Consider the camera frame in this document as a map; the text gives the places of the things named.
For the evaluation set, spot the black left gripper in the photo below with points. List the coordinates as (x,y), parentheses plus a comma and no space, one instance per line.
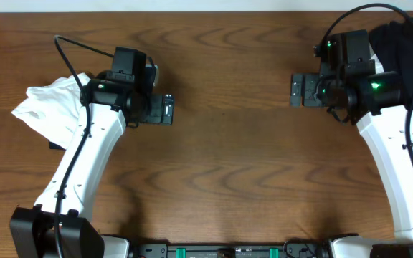
(153,115)

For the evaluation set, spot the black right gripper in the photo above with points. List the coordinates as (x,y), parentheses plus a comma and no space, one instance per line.
(310,82)

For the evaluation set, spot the white printed t-shirt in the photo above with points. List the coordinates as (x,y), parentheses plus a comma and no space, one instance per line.
(52,110)

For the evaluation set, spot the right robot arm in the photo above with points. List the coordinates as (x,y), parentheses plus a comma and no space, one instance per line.
(389,137)

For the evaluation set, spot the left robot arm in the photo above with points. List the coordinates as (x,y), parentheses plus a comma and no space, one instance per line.
(81,116)

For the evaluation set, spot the black garment on pile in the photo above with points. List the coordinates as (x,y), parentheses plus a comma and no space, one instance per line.
(393,44)

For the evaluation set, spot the black folded garment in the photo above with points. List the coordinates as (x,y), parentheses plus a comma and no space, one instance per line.
(55,146)

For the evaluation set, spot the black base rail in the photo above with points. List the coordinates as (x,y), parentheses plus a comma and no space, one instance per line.
(288,249)

